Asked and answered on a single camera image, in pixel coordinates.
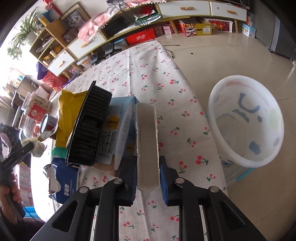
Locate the dark blue tissue pack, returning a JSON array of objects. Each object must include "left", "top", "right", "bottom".
[{"left": 43, "top": 157, "right": 79, "bottom": 204}]

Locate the black plastic food tray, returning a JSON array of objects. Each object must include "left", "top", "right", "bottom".
[{"left": 65, "top": 81, "right": 112, "bottom": 166}]

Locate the white carton piece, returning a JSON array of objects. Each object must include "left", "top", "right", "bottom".
[{"left": 135, "top": 103, "right": 160, "bottom": 192}]

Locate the white tissue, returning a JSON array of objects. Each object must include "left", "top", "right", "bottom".
[{"left": 21, "top": 138, "right": 47, "bottom": 158}]

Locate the white plastic trash bucket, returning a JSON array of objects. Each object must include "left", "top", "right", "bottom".
[{"left": 207, "top": 75, "right": 285, "bottom": 186}]

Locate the person's left hand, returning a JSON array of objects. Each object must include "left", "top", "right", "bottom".
[{"left": 1, "top": 173, "right": 22, "bottom": 225}]

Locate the glass pitcher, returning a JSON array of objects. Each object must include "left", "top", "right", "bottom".
[{"left": 18, "top": 114, "right": 41, "bottom": 140}]

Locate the red metal can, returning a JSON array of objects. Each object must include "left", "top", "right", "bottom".
[{"left": 40, "top": 114, "right": 58, "bottom": 134}]

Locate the clear jar red label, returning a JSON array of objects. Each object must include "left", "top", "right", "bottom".
[{"left": 21, "top": 92, "right": 52, "bottom": 122}]

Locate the yellow snack bag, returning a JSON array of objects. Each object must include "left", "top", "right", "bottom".
[{"left": 56, "top": 90, "right": 88, "bottom": 148}]

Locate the light blue milk carton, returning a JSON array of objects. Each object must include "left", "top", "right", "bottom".
[{"left": 95, "top": 96, "right": 137, "bottom": 171}]

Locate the cherry print tablecloth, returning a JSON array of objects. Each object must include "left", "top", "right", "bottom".
[{"left": 66, "top": 41, "right": 226, "bottom": 240}]

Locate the long wooden tv cabinet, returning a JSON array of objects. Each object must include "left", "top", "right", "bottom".
[{"left": 30, "top": 1, "right": 249, "bottom": 76}]

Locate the green potted plant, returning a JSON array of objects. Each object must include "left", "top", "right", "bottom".
[{"left": 7, "top": 7, "right": 38, "bottom": 59}]

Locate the framed picture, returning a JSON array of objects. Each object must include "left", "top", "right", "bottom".
[{"left": 59, "top": 1, "right": 90, "bottom": 30}]

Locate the pink cloth on cabinet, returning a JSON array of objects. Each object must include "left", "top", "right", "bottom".
[{"left": 77, "top": 6, "right": 125, "bottom": 44}]

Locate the red flat box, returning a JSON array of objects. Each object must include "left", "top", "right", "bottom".
[{"left": 125, "top": 29, "right": 156, "bottom": 46}]

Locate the yellow cardboard box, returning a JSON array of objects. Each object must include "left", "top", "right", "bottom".
[{"left": 179, "top": 19, "right": 212, "bottom": 37}]

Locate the stainless steel fridge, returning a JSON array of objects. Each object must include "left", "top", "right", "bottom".
[{"left": 253, "top": 1, "right": 295, "bottom": 61}]

